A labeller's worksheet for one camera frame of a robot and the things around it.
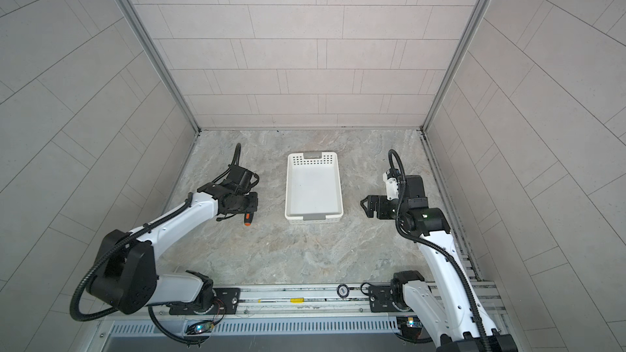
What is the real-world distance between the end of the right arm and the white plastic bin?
174mm

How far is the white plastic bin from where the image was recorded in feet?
2.97

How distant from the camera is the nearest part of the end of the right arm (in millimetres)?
570
